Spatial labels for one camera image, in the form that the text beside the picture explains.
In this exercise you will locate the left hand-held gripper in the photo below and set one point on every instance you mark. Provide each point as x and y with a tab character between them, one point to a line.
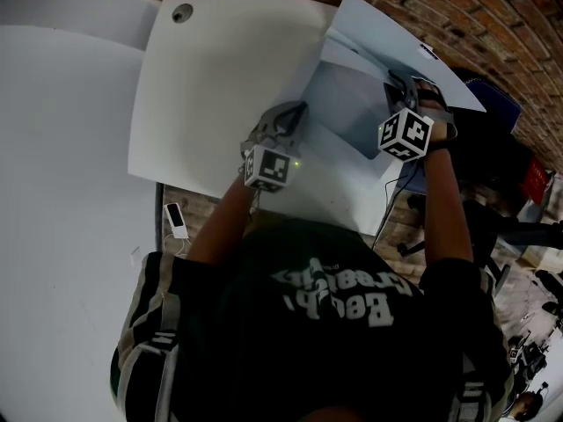
268	167

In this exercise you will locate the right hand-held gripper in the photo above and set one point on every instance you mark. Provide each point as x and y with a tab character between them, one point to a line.
407	134

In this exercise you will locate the white A4 paper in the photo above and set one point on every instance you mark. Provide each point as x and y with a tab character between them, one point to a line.
356	53

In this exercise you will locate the person's right forearm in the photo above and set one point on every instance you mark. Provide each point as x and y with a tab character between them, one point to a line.
444	209

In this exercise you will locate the person's left forearm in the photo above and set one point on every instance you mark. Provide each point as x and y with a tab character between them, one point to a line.
224	227

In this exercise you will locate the person's right hand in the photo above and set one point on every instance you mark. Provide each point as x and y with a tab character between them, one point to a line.
442	136

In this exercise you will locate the dark blue chair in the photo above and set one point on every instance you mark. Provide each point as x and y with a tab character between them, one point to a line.
492	104

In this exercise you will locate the white handheld device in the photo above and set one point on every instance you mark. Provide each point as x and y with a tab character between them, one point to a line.
176	220

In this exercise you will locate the black office chair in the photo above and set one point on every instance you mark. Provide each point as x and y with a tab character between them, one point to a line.
481	231

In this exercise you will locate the red bag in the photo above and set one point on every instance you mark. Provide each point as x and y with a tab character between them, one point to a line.
536	178

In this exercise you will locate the person's green shirt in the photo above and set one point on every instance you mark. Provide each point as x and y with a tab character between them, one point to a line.
308	345

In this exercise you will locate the black floor equipment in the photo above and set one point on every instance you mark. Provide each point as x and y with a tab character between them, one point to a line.
532	358

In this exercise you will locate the black wall pipe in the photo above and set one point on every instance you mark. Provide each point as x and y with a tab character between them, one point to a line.
158	218

